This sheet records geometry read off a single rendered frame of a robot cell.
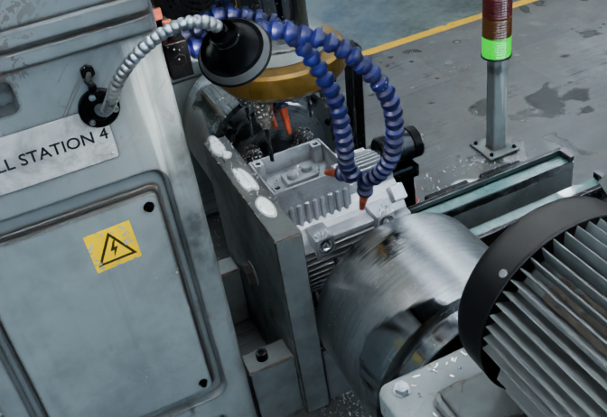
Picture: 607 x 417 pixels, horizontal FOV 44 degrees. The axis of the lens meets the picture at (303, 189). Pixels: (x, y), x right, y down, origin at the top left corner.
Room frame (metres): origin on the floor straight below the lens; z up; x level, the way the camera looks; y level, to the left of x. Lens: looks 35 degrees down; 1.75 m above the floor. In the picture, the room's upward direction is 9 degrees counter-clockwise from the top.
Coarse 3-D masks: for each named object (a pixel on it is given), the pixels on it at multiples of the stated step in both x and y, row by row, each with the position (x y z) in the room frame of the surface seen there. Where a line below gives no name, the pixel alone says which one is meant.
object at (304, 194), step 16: (304, 144) 0.99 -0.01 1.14; (320, 144) 0.98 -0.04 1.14; (288, 160) 0.98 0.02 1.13; (304, 160) 0.99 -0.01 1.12; (320, 160) 0.98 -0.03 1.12; (336, 160) 0.94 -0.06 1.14; (272, 176) 0.96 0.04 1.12; (288, 176) 0.93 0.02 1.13; (304, 176) 0.93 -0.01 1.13; (320, 176) 0.90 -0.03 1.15; (272, 192) 0.88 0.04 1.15; (288, 192) 0.88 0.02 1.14; (304, 192) 0.89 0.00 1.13; (320, 192) 0.89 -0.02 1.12; (336, 192) 0.90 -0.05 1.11; (288, 208) 0.88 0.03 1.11; (304, 208) 0.88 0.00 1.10; (320, 208) 0.89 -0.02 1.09; (336, 208) 0.90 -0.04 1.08
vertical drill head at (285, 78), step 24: (240, 0) 0.91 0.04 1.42; (264, 0) 0.89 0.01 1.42; (288, 0) 0.90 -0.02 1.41; (312, 24) 0.94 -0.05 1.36; (288, 48) 0.88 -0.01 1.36; (264, 72) 0.87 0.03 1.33; (288, 72) 0.86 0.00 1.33; (336, 72) 0.88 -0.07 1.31; (240, 96) 0.87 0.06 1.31; (264, 96) 0.85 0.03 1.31; (288, 96) 0.85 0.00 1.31; (264, 120) 0.87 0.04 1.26
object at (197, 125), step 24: (192, 96) 1.26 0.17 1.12; (216, 96) 1.20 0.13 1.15; (312, 96) 1.18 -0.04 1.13; (192, 120) 1.22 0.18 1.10; (216, 120) 1.14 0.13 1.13; (240, 120) 1.13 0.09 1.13; (312, 120) 1.17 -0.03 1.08; (192, 144) 1.20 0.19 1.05; (240, 144) 1.12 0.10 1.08; (264, 144) 1.14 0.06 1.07; (288, 144) 1.15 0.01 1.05; (336, 144) 1.19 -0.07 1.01
